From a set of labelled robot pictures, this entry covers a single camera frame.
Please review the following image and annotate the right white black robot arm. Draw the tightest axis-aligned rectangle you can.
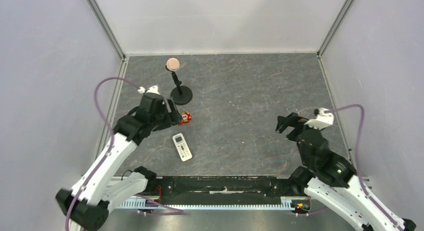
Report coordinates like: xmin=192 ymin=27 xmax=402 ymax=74
xmin=275 ymin=108 xmax=417 ymax=231

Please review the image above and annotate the purple cable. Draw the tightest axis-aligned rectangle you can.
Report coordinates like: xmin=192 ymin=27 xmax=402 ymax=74
xmin=64 ymin=77 xmax=147 ymax=231
xmin=325 ymin=104 xmax=405 ymax=231

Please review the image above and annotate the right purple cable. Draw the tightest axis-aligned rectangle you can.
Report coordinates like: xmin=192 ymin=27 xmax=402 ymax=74
xmin=325 ymin=104 xmax=405 ymax=231

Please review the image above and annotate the white slotted cable duct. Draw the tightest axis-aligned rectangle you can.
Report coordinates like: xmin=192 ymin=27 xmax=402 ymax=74
xmin=116 ymin=197 xmax=296 ymax=211

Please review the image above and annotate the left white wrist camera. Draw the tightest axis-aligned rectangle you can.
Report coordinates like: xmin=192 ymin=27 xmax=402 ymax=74
xmin=137 ymin=85 xmax=160 ymax=95

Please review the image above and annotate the black stand with pink ball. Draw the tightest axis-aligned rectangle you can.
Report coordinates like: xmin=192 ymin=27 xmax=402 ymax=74
xmin=165 ymin=57 xmax=193 ymax=106

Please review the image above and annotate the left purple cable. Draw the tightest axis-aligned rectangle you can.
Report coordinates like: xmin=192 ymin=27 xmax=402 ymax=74
xmin=64 ymin=77 xmax=147 ymax=231

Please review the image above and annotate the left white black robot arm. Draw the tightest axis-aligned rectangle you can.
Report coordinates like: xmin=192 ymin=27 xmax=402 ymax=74
xmin=55 ymin=92 xmax=182 ymax=231

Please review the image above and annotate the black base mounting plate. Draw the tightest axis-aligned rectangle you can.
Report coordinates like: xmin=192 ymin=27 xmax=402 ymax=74
xmin=132 ymin=166 xmax=307 ymax=205

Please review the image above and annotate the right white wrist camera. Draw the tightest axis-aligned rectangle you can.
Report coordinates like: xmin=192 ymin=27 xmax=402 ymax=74
xmin=304 ymin=107 xmax=335 ymax=130

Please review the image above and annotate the red dice block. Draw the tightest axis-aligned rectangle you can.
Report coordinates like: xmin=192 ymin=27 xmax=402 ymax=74
xmin=179 ymin=111 xmax=192 ymax=125

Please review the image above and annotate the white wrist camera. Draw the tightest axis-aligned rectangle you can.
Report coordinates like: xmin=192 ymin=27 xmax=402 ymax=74
xmin=137 ymin=85 xmax=160 ymax=95
xmin=304 ymin=107 xmax=335 ymax=130

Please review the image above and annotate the beige remote control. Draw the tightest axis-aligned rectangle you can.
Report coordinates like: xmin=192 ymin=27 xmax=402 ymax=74
xmin=172 ymin=133 xmax=193 ymax=162

